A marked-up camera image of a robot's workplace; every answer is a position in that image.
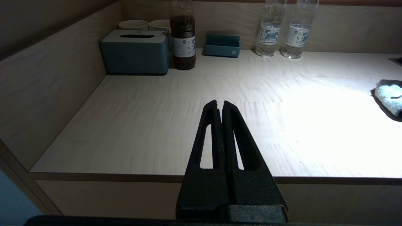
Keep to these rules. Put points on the white ceramic cup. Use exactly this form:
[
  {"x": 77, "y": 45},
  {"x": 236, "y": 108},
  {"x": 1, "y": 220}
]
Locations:
[
  {"x": 160, "y": 25},
  {"x": 133, "y": 24}
]

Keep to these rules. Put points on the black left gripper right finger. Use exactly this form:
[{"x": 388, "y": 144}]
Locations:
[{"x": 254, "y": 194}]

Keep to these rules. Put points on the dark tea bottle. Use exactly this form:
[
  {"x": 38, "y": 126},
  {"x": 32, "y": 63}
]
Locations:
[{"x": 183, "y": 47}]

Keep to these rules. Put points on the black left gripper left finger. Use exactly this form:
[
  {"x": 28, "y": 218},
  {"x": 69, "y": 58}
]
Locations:
[{"x": 204, "y": 194}]

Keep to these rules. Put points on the small blue tray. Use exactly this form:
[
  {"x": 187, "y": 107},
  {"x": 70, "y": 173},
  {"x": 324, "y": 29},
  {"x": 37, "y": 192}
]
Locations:
[{"x": 221, "y": 48}]

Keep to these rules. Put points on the clear water bottle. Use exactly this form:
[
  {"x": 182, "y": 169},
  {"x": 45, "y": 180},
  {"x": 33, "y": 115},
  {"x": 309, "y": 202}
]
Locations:
[
  {"x": 269, "y": 34},
  {"x": 296, "y": 37}
]

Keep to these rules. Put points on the light blue microfiber cloth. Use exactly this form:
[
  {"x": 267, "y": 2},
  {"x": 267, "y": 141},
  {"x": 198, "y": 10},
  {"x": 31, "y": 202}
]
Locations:
[{"x": 391, "y": 95}]

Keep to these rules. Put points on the blue-grey tissue box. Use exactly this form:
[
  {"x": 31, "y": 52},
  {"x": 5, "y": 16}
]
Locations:
[{"x": 135, "y": 53}]

